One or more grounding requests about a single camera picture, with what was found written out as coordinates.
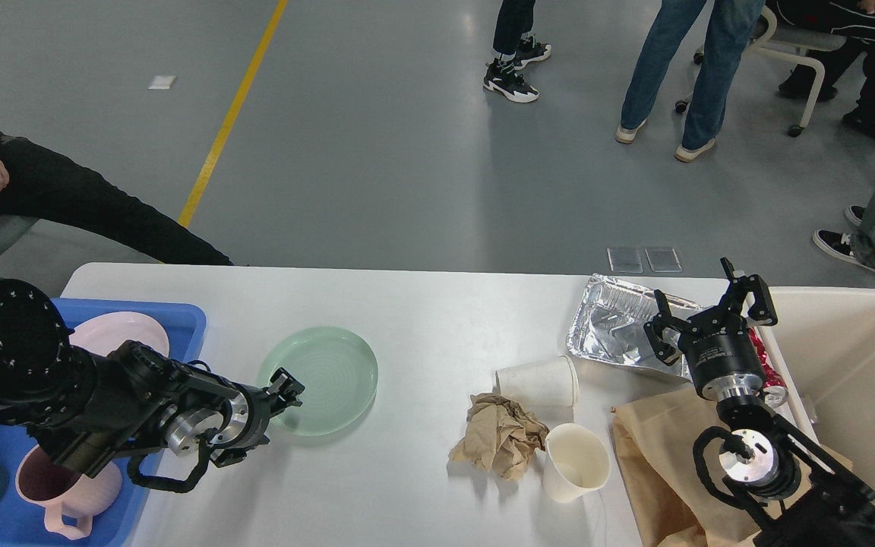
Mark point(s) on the crumpled brown paper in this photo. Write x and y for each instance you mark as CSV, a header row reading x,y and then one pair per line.
x,y
501,436

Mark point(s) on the floor plate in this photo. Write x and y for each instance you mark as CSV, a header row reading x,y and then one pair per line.
x,y
663,260
626,260

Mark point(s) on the blue plastic tray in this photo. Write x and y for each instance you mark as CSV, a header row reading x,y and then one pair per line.
x,y
22,523

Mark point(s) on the person in blue jeans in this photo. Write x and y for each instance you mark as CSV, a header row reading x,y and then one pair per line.
x,y
729,30

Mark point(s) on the grey office chair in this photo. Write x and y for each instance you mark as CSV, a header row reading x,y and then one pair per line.
x,y
12,228

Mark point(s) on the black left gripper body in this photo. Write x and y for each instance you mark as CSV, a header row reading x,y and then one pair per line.
x,y
217,414

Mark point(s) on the pink plate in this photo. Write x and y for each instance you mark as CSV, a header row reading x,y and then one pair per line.
x,y
106,333

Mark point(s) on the white rolling chair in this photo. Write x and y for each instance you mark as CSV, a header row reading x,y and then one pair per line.
x,y
793,44

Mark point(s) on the person with black sneakers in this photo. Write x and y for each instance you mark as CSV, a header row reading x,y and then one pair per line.
x,y
514,46

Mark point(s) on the aluminium foil tray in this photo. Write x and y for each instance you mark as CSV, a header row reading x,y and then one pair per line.
x,y
608,328

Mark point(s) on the green plate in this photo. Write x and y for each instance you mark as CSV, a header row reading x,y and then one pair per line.
x,y
339,372

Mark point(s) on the person in striped trousers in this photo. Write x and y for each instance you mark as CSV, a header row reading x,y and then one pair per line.
x,y
855,21

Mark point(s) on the right floor plate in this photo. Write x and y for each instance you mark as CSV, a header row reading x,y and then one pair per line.
x,y
663,260

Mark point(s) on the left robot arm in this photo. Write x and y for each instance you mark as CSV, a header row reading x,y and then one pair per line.
x,y
86,410

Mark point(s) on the crushed red can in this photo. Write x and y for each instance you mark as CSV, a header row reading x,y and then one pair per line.
x,y
775,390

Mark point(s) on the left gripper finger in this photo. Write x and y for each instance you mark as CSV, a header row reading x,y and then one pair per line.
x,y
225,457
282,392

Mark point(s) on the seated person in black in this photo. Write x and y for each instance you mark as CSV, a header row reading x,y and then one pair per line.
x,y
39,183

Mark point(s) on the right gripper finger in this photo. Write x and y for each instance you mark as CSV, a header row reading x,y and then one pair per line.
x,y
665,351
740,286

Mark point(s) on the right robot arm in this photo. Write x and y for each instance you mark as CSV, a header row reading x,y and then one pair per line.
x,y
755,460

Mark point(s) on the left floor plate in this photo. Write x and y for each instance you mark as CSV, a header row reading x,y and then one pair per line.
x,y
626,260

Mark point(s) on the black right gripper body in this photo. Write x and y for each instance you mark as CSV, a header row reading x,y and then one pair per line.
x,y
722,360

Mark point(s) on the pink mug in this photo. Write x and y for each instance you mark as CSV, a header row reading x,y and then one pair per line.
x,y
70,500

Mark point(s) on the upright white paper cup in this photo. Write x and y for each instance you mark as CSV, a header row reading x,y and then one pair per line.
x,y
578,463

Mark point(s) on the brown paper bag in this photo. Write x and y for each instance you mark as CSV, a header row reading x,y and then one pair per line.
x,y
653,440

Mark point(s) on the beige plastic bin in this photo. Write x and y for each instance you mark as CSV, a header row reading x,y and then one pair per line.
x,y
824,347

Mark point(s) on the lying white paper cup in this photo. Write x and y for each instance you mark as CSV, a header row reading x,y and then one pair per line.
x,y
548,383

